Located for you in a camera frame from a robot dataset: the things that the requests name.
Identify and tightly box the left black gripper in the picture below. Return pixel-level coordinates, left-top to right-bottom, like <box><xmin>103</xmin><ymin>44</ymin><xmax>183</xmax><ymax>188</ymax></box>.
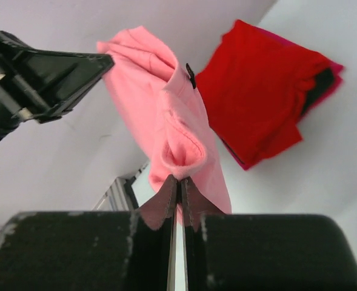
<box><xmin>0</xmin><ymin>30</ymin><xmax>114</xmax><ymax>142</ymax></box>

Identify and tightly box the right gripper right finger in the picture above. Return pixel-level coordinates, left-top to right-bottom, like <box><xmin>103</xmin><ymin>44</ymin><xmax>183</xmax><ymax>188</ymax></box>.
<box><xmin>180</xmin><ymin>178</ymin><xmax>357</xmax><ymax>290</ymax></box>

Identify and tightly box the left aluminium corner post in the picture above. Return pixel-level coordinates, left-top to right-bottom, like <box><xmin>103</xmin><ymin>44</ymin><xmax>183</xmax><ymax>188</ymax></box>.
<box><xmin>93</xmin><ymin>162</ymin><xmax>149</xmax><ymax>212</ymax></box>

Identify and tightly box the pink t shirt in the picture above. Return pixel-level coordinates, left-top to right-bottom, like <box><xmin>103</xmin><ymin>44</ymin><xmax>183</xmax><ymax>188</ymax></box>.
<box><xmin>97</xmin><ymin>26</ymin><xmax>232</xmax><ymax>213</ymax></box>

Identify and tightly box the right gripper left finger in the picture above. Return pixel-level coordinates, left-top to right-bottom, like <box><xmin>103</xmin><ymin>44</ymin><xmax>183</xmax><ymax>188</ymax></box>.
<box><xmin>0</xmin><ymin>176</ymin><xmax>178</xmax><ymax>290</ymax></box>

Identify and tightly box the folded red t shirt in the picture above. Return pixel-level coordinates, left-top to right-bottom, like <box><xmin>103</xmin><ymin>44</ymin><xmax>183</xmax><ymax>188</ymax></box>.
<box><xmin>195</xmin><ymin>19</ymin><xmax>333</xmax><ymax>166</ymax></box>

